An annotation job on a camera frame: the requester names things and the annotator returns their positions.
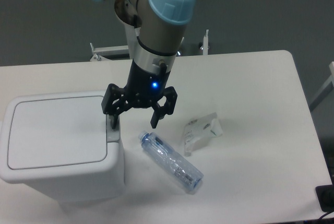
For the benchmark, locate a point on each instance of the crumpled white plastic wrapper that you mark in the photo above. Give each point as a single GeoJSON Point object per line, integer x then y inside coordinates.
{"type": "Point", "coordinates": [198, 129]}

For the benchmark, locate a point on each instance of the black device at table edge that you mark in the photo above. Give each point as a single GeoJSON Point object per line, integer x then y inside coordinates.
{"type": "Point", "coordinates": [325, 192]}

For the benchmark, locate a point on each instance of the crushed clear plastic bottle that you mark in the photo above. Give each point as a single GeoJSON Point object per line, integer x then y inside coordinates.
{"type": "Point", "coordinates": [173, 163]}

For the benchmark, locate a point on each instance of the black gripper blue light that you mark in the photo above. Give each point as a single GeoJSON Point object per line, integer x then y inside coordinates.
{"type": "Point", "coordinates": [143, 90]}

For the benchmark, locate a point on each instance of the white frame at right edge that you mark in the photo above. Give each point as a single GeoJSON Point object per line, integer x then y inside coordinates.
{"type": "Point", "coordinates": [325, 89]}

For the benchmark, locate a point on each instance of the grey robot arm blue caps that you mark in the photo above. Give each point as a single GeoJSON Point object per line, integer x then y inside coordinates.
{"type": "Point", "coordinates": [159, 26]}

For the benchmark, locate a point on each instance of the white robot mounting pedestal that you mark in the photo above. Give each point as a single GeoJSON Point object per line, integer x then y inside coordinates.
{"type": "Point", "coordinates": [127, 15]}

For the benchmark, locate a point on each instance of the white push-button trash can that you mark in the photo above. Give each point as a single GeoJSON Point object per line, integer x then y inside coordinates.
{"type": "Point", "coordinates": [62, 145]}

